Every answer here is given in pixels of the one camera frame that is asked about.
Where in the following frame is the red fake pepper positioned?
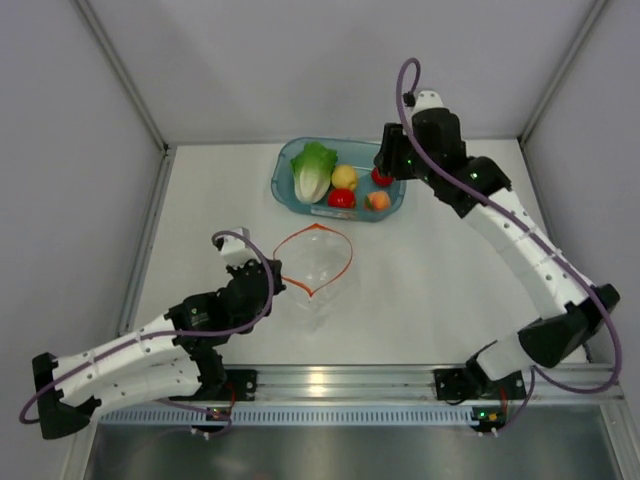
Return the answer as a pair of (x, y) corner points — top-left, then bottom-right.
(371, 167), (394, 188)

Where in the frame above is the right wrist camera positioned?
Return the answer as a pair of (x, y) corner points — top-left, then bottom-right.
(404, 90), (446, 123)

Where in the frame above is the yellow fake fruit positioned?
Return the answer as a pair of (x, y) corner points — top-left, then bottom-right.
(331, 164), (358, 191)

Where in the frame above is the clear zip top bag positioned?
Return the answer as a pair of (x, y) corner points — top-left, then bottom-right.
(273, 223), (358, 333)

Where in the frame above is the aluminium mounting rail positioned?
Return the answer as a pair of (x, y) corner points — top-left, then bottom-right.
(226, 363), (625, 405)

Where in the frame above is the teal plastic bin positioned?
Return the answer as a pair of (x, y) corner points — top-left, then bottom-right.
(271, 137), (407, 222)

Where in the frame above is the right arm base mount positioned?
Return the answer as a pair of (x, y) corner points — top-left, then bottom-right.
(434, 368), (479, 406)

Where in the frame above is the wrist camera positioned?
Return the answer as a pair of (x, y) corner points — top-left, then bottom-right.
(404, 90), (446, 123)
(212, 227), (255, 268)

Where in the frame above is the purple cable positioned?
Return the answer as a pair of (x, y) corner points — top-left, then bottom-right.
(394, 58), (622, 436)
(18, 229), (276, 425)

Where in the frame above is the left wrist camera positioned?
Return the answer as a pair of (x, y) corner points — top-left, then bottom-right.
(212, 227), (255, 268)

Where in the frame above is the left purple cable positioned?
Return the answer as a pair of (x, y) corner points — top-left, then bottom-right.
(18, 229), (276, 425)

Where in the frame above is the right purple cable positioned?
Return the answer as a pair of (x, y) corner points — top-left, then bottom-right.
(394, 58), (622, 436)

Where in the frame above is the slotted cable duct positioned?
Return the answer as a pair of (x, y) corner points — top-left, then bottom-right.
(99, 405), (502, 427)

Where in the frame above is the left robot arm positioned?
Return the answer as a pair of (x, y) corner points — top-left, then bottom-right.
(32, 259), (286, 440)

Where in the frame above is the fake strawberry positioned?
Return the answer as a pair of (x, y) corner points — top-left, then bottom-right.
(327, 188), (356, 209)

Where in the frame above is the green fake vegetable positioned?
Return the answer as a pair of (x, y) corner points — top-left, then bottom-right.
(290, 141), (338, 204)

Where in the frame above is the fake peach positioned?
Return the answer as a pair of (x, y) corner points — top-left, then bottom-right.
(364, 191), (391, 212)

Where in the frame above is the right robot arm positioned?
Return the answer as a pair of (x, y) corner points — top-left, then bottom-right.
(374, 107), (620, 397)

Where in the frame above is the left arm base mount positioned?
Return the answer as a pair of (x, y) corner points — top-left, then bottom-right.
(217, 368), (258, 402)

